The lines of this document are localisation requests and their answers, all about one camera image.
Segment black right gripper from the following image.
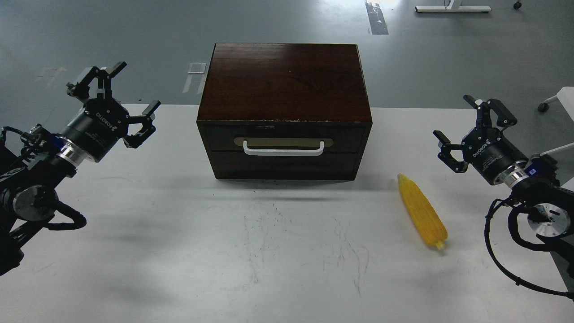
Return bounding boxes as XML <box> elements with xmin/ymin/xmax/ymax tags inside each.
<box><xmin>433</xmin><ymin>95</ymin><xmax>529</xmax><ymax>186</ymax></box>

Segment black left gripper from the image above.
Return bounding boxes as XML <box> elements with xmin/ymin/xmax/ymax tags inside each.
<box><xmin>61</xmin><ymin>61</ymin><xmax>161</xmax><ymax>163</ymax></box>

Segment yellow corn cob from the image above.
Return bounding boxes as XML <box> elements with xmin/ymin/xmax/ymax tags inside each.
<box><xmin>397</xmin><ymin>173</ymin><xmax>448</xmax><ymax>251</ymax></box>

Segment wooden drawer with white handle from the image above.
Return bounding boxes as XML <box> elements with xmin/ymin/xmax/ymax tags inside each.
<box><xmin>200</xmin><ymin>124</ymin><xmax>365</xmax><ymax>153</ymax></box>

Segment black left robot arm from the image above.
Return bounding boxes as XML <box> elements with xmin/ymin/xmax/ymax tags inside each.
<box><xmin>0</xmin><ymin>61</ymin><xmax>160</xmax><ymax>275</ymax></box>

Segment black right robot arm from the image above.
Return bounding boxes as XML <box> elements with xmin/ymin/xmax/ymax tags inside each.
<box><xmin>433</xmin><ymin>95</ymin><xmax>573</xmax><ymax>276</ymax></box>

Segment dark wooden drawer cabinet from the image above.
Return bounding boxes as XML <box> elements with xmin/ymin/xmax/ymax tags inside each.
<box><xmin>197</xmin><ymin>43</ymin><xmax>373</xmax><ymax>181</ymax></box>

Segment white table leg base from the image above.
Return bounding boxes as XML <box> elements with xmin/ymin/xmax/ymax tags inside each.
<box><xmin>415</xmin><ymin>0</ymin><xmax>491</xmax><ymax>13</ymax></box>

